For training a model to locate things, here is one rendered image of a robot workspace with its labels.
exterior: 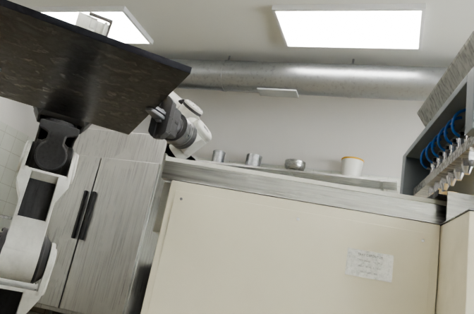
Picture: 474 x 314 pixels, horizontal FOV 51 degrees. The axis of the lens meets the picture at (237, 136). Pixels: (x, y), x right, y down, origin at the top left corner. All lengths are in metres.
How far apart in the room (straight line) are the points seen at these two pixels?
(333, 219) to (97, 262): 4.10
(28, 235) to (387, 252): 1.02
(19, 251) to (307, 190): 0.84
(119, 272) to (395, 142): 3.17
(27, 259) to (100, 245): 3.64
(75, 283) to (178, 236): 4.05
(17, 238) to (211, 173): 0.62
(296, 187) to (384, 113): 4.51
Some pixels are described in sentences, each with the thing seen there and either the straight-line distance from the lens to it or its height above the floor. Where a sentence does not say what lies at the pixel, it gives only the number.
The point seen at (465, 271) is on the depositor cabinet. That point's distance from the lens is 1.14.
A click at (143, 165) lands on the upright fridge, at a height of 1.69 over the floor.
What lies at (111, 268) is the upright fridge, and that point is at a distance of 5.12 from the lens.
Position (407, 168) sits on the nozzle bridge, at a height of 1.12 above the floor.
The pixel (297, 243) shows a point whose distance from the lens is 1.27.
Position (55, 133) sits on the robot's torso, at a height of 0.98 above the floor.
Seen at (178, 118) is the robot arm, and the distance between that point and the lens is 1.39.
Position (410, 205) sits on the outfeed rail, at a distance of 1.33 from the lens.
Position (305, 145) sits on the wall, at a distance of 5.72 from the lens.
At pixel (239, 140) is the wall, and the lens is 5.92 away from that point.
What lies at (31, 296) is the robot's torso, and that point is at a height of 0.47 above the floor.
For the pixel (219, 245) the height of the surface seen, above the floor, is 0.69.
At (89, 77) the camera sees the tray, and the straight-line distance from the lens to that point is 1.23.
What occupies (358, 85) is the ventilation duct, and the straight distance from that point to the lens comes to 4.80.
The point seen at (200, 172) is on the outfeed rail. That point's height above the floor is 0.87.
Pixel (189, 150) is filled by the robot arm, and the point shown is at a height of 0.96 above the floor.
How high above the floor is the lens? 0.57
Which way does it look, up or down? 18 degrees up
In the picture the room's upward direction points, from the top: 11 degrees clockwise
